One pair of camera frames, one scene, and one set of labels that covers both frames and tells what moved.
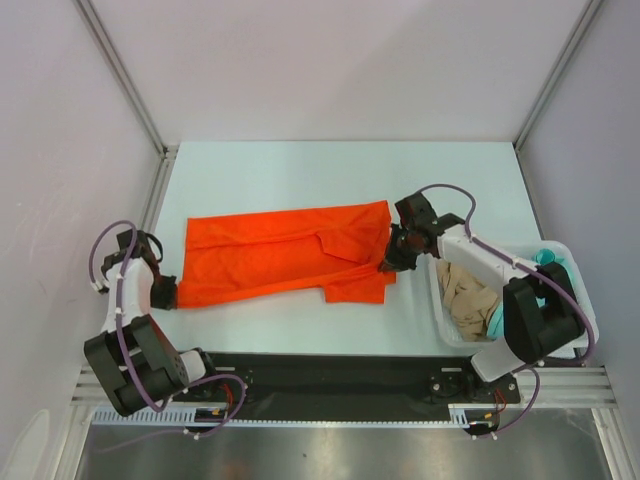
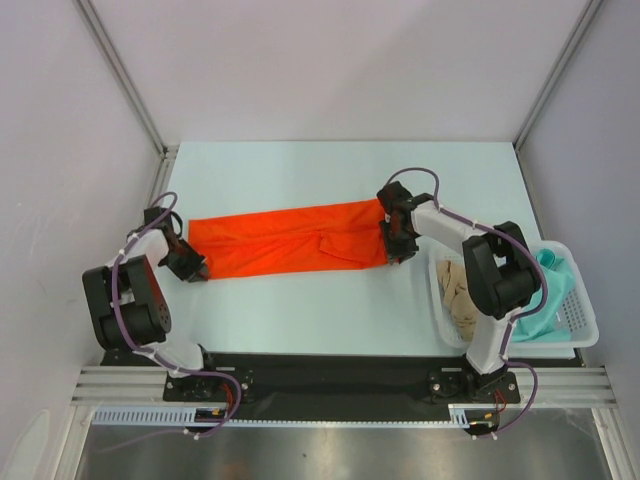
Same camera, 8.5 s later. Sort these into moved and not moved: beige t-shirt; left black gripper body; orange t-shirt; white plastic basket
Moved: left black gripper body; orange t-shirt
Not moved: beige t-shirt; white plastic basket
